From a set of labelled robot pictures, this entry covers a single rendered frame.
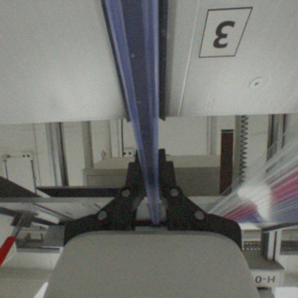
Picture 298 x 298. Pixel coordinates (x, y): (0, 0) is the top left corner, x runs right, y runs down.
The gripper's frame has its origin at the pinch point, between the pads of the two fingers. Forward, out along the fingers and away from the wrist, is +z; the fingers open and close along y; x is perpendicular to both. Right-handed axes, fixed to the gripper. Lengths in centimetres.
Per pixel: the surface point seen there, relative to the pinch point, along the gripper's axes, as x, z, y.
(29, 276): -270, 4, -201
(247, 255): -54, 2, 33
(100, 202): -11.6, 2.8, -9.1
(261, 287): -56, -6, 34
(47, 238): -27.7, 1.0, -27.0
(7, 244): -18.2, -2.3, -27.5
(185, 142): -116, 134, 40
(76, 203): -11.6, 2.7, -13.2
